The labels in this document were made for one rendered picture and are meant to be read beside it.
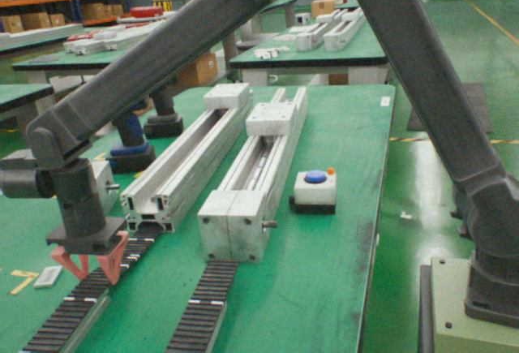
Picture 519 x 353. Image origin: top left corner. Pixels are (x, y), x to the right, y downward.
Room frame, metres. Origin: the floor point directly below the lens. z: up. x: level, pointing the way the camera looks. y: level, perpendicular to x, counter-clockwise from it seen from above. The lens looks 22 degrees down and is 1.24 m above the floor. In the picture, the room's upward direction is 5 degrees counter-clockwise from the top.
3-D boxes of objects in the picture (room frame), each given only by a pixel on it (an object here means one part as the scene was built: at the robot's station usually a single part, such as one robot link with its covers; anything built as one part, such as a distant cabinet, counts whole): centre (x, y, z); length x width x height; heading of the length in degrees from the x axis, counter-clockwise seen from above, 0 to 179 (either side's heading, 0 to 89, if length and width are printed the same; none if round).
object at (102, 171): (0.91, 0.37, 0.83); 0.11 x 0.10 x 0.10; 90
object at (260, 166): (1.13, -0.05, 0.82); 0.80 x 0.10 x 0.09; 167
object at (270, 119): (1.13, -0.05, 0.87); 0.16 x 0.11 x 0.07; 167
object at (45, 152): (0.61, 0.31, 1.02); 0.12 x 0.09 x 0.12; 78
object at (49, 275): (0.66, 0.38, 0.78); 0.05 x 0.03 x 0.01; 0
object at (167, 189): (1.17, 0.14, 0.82); 0.80 x 0.10 x 0.09; 167
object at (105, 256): (0.60, 0.26, 0.85); 0.07 x 0.07 x 0.09; 77
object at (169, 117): (1.40, 0.33, 0.89); 0.20 x 0.08 x 0.22; 90
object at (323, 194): (0.83, -0.10, 0.81); 0.10 x 0.08 x 0.06; 77
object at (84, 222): (0.60, 0.27, 0.92); 0.10 x 0.07 x 0.07; 77
